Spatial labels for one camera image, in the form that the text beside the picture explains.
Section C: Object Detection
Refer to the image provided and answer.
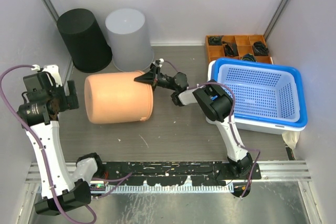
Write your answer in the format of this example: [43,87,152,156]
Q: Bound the dark rolled item right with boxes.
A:
[253,41,269,56]

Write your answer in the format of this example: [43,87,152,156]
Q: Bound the orange bucket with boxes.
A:
[84,71,153,124]

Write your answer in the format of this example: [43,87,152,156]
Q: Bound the dark rolled item centre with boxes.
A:
[223,41,239,57]

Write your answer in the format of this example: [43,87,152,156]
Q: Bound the white cable duct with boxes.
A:
[112,183,234,194]

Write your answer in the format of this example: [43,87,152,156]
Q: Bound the black bucket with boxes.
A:
[57,8,112,73]

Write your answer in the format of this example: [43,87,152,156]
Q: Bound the dark rolled item far left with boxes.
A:
[208,36,223,46]

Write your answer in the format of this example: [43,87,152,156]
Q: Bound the beige cloth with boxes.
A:
[282,131,300,150]

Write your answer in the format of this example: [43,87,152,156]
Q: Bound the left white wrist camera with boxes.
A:
[31,65,63,87]

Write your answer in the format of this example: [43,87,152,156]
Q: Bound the white plastic tub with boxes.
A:
[204,60,307,135]

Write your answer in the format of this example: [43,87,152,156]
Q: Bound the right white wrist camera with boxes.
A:
[155,58,164,68]

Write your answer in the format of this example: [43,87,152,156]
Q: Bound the grey bucket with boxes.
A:
[105,8,154,72]

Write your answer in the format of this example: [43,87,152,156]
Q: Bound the dark rolled item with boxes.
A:
[223,41,239,57]
[253,41,269,56]
[208,36,223,46]

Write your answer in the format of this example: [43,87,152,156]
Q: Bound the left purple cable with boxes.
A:
[0,65,133,223]

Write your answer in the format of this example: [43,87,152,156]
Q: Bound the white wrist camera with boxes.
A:
[31,65,63,87]
[155,58,164,68]

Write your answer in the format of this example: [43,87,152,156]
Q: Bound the blue perforated basket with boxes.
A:
[211,57,308,130]

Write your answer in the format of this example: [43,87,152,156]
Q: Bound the black mounting rail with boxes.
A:
[94,161,251,186]

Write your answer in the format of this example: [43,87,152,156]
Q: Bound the yellow blue rolled item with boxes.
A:
[241,54,257,62]

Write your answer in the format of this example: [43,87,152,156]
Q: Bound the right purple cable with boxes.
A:
[164,60,261,199]

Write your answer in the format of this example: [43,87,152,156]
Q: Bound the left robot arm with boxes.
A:
[17,71,105,216]

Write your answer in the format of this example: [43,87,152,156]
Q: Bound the orange compartment organizer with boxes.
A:
[205,35,273,64]

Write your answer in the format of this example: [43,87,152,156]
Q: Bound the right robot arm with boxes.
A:
[134,59,254,179]

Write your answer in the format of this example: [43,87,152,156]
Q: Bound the purple cable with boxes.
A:
[0,65,133,223]
[164,60,261,199]

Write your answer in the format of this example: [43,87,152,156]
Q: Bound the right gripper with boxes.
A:
[134,66,177,92]

